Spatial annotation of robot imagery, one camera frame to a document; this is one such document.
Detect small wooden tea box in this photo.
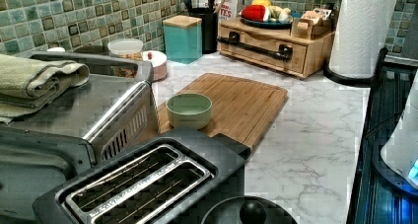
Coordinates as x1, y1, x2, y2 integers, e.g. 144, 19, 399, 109
291, 8, 332, 39

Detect black pan lid with knob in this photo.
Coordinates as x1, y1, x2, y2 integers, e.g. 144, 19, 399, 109
201, 195, 298, 224

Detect clear plastic food container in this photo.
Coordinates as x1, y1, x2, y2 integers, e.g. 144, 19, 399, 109
107, 38, 143, 78

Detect stainless toaster oven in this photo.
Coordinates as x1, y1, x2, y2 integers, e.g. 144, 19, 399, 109
1, 51, 159, 224

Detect teal canister with wooden lid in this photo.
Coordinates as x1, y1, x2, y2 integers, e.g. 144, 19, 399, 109
163, 15, 202, 64

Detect black utensil holder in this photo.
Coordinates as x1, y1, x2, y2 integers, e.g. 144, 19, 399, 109
189, 8, 218, 54

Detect red toy fruit slice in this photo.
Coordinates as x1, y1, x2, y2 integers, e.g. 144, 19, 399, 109
241, 5, 270, 22

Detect white red cereal box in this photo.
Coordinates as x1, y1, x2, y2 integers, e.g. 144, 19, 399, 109
197, 0, 238, 20

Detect wooden drawer cabinet box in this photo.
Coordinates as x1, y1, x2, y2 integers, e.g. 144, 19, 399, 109
218, 18, 334, 78

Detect white paper towel roll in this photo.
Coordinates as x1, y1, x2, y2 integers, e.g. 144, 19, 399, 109
329, 0, 397, 79

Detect folded green towel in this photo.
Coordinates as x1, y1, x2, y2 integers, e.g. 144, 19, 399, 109
0, 54, 90, 123

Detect wooden drawer with black handle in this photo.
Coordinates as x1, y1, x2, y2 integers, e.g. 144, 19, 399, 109
218, 27, 307, 73

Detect pale toy vegetables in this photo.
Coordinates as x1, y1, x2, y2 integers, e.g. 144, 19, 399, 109
268, 6, 293, 24

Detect black dish drying rack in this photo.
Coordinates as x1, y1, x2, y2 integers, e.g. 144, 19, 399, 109
346, 63, 418, 224

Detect pink pot with white lid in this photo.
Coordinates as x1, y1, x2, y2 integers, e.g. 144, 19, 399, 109
142, 50, 168, 81

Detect blue plate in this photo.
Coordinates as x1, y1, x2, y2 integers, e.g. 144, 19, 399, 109
241, 17, 292, 30

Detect black two-slot toaster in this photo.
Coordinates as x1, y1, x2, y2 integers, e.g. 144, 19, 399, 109
33, 127, 250, 224

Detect light green bowl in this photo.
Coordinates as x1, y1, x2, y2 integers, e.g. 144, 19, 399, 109
166, 93, 213, 129

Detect yellow lemon toy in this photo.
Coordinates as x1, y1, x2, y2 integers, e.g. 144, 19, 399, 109
251, 0, 272, 7

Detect black paper towel holder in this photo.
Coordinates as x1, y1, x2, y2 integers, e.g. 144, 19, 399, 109
323, 47, 388, 88

